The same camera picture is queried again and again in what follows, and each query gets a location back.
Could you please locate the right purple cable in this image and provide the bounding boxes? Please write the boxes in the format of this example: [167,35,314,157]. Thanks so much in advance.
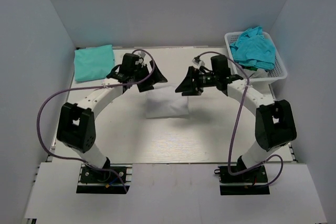
[193,51,284,189]

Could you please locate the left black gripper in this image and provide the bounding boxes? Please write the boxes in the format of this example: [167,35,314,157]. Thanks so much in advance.
[132,60,167,93]

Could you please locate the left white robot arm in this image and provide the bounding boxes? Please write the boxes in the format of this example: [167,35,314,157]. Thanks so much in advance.
[56,50,167,182]

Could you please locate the grey white shirt in basket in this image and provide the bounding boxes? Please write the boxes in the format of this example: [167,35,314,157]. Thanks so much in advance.
[243,69,268,80]

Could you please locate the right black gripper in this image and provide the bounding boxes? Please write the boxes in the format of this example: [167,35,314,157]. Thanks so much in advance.
[176,66,219,97]

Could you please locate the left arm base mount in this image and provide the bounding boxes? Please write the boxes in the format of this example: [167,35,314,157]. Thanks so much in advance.
[76,165,132,195]

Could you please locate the crumpled blue t shirt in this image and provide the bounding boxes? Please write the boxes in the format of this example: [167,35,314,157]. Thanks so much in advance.
[229,26,276,71]

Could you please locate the white t shirt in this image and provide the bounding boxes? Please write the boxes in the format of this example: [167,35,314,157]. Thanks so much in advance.
[145,83,189,119]

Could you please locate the folded green t shirt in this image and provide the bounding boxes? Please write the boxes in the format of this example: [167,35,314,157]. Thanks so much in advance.
[74,45,115,82]

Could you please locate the white plastic basket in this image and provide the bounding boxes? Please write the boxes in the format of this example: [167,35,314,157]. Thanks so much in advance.
[224,31,288,84]

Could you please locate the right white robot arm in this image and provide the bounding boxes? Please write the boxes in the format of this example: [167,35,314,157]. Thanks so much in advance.
[175,51,297,182]

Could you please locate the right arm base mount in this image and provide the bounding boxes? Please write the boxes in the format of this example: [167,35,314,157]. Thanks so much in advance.
[214,165,270,196]

